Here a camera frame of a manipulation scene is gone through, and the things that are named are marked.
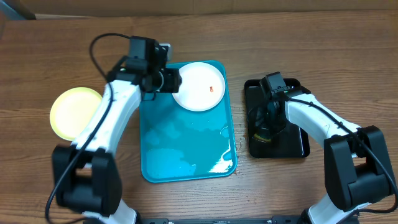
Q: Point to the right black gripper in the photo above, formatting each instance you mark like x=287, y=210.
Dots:
x=268, y=121

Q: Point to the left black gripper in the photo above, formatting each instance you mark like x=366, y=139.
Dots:
x=175, y=81

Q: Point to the yellow green sponge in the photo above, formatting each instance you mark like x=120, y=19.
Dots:
x=261, y=138

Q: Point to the white plate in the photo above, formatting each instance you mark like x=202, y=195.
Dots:
x=203, y=87

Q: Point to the yellow plate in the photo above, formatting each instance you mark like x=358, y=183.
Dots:
x=72, y=111

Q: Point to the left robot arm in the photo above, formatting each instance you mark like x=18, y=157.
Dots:
x=86, y=178

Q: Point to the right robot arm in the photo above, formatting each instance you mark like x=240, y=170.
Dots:
x=283, y=116

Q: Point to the black tray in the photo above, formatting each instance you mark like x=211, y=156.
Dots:
x=292, y=142

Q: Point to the teal plastic tray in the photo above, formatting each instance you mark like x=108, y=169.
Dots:
x=178, y=144

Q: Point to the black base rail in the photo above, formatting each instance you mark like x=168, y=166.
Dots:
x=217, y=220

